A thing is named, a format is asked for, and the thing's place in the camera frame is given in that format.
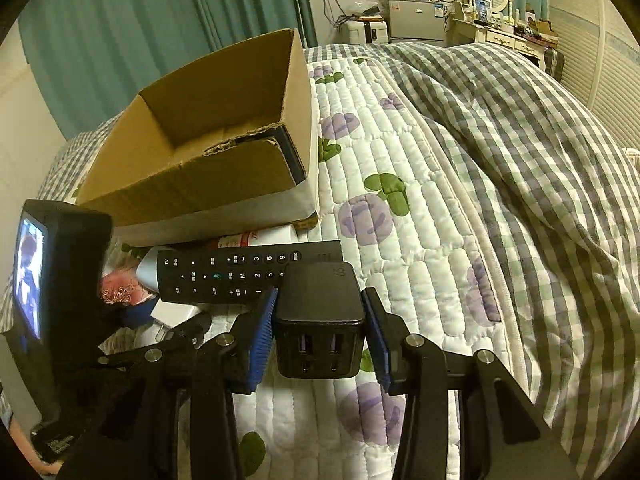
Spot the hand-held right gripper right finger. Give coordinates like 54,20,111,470
361,287,581,480

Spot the silver suitcase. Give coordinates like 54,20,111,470
537,45,566,84

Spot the grey checkered pillow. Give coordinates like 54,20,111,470
37,112,132,207

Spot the grey checkered duvet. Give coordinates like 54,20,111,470
370,42,640,467

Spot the cream dressing table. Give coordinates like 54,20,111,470
452,9,557,69

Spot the teal curtain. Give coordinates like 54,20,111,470
17,0,319,144

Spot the cardboard box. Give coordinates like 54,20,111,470
75,27,321,242

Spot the black remote control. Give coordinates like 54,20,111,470
156,242,304,305

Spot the grey mini fridge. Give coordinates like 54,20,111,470
387,0,452,44

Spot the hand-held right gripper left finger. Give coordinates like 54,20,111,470
142,287,280,480

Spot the blue cloth item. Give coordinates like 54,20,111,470
122,302,159,329

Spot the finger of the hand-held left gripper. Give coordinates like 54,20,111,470
97,312,212,368

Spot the grey plastic object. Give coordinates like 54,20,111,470
136,247,164,294

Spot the pink floral pouch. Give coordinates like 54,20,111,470
100,265,151,307

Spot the person's left forearm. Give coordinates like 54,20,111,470
0,385,57,477

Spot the white tube with red print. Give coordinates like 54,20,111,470
217,225,300,250

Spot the white power adapter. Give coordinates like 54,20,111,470
150,301,214,341

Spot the quilted purple print mattress pad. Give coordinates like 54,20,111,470
230,57,532,480

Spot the black charger block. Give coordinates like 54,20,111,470
274,261,367,380

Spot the white suitcase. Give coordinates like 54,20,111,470
340,19,391,45

